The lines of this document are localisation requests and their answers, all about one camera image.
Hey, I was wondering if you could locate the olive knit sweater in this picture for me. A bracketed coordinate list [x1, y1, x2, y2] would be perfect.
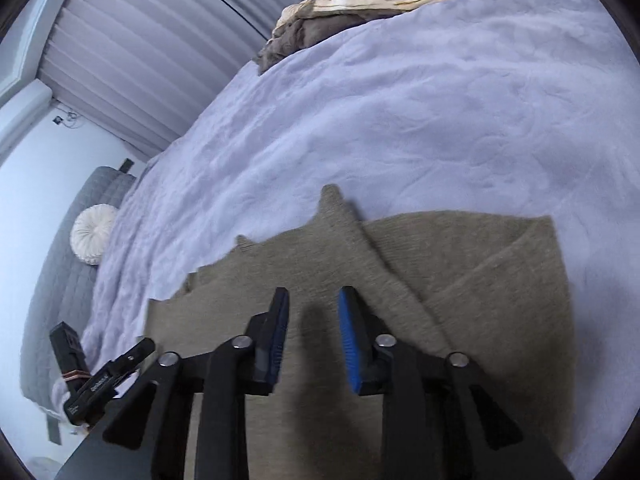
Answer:
[142, 184, 578, 480]

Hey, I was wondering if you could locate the lavender fleece blanket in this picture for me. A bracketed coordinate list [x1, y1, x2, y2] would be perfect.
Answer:
[80, 0, 640, 480]

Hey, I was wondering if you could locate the round white pleated pillow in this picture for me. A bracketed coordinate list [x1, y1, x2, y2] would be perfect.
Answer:
[71, 203, 118, 266]

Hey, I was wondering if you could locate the striped beige brown blanket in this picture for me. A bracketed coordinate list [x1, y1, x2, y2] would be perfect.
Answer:
[255, 0, 531, 76]

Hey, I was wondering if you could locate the grey quilted headboard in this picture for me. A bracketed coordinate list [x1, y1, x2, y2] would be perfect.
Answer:
[20, 166, 138, 413]

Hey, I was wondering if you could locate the pale pleated curtain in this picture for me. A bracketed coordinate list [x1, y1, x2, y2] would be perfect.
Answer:
[37, 0, 361, 158]

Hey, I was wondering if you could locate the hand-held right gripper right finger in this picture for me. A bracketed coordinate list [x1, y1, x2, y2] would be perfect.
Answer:
[337, 286, 576, 480]

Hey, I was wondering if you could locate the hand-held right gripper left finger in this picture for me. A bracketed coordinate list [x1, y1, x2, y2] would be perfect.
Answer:
[102, 287, 291, 480]

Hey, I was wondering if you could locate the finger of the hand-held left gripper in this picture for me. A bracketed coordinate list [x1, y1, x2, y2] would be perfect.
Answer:
[100, 337, 157, 377]

